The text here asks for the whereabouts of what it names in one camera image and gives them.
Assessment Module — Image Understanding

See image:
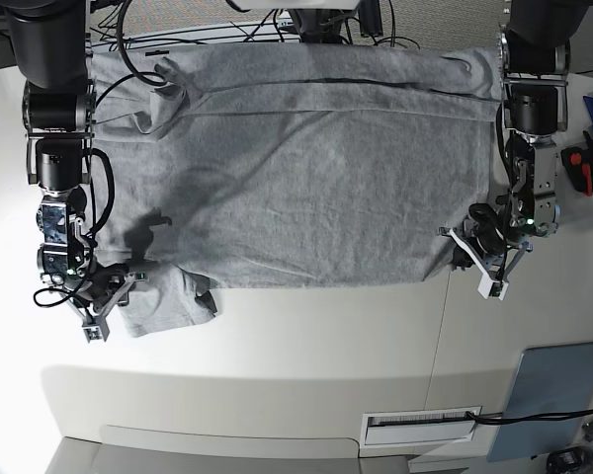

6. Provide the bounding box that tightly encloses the grey-blue laptop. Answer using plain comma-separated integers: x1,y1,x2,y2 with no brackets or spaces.
486,342,593,463

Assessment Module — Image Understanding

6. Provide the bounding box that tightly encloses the white camera box image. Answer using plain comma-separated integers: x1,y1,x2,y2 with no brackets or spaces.
82,321,110,343
477,275,509,301

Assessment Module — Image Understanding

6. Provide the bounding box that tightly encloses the white table cable grommet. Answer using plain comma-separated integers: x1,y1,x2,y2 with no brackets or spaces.
359,406,481,449

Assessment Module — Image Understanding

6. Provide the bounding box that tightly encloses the grey T-shirt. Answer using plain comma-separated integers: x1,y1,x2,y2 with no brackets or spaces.
92,42,500,337

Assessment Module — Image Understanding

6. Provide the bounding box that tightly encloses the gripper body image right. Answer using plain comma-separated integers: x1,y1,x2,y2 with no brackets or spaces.
439,203,533,282

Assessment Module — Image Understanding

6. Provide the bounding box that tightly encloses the black device bottom right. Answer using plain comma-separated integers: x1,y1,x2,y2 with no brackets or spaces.
546,446,593,474

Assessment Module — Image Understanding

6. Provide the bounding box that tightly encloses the white camera box image left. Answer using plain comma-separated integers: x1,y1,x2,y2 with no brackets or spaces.
82,321,110,343

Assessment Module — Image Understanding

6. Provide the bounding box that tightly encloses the white camera box image right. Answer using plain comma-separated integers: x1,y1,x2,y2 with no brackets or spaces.
477,275,509,301

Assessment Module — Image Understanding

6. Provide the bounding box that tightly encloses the robot arm image left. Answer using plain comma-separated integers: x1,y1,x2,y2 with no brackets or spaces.
0,1,139,341

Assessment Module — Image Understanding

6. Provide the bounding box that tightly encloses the robot base stand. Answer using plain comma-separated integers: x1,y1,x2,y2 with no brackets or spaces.
226,0,421,46

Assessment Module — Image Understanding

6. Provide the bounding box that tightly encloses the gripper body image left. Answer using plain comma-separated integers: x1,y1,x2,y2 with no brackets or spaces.
68,264,146,329

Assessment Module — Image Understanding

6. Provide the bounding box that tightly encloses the black power cable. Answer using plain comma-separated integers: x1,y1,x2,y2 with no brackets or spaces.
466,406,593,427

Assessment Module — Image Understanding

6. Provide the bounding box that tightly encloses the black orange clamp tool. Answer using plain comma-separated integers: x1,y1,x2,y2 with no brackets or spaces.
560,130,593,197

